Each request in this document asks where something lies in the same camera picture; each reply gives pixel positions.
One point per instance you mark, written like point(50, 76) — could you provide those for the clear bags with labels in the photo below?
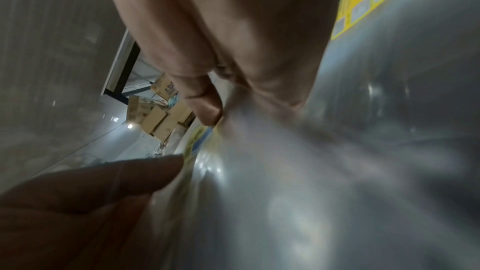
point(360, 2)

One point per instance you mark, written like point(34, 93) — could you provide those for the person's left hand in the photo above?
point(75, 209)

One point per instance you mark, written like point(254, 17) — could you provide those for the round wall light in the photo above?
point(130, 126)

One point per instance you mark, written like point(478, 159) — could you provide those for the heap of tilted cardboard boxes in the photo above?
point(157, 120)

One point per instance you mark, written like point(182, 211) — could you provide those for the person's right hand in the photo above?
point(240, 17)

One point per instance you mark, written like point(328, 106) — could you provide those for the black metal frame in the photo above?
point(123, 64)

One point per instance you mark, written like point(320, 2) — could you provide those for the bag pack with green label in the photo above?
point(300, 174)

